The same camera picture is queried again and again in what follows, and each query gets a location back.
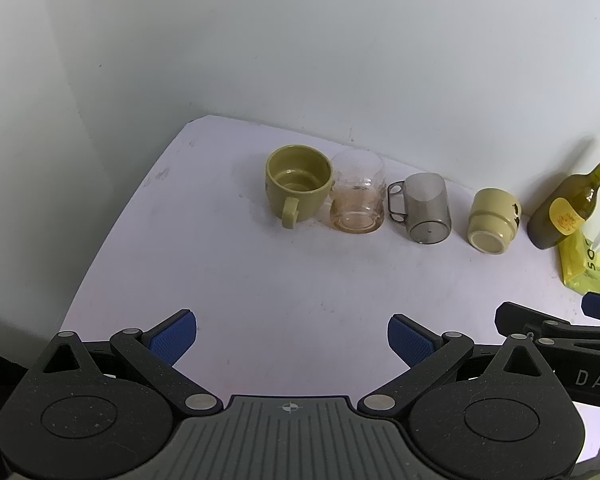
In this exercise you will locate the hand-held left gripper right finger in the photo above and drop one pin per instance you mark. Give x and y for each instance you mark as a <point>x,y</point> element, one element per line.
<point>408,342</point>

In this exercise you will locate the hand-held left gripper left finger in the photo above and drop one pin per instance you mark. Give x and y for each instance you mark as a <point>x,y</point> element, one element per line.
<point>172,338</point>

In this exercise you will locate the small olive green cup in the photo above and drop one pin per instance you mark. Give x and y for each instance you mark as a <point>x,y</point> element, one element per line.
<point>491,220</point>

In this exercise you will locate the grey translucent plastic cup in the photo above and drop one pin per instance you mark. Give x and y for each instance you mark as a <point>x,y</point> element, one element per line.
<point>426,210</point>

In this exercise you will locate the clear glass cup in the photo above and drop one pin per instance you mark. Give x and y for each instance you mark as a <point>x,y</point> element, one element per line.
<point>357,210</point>

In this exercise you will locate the yellow green tissue packet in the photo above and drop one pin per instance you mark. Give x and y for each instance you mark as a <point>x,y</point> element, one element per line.
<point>580,262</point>

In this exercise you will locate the green glass bottle yellow label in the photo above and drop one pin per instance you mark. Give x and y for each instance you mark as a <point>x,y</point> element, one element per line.
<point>560,215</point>

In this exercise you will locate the large olive green mug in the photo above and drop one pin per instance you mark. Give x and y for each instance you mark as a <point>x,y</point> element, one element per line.
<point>300,197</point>

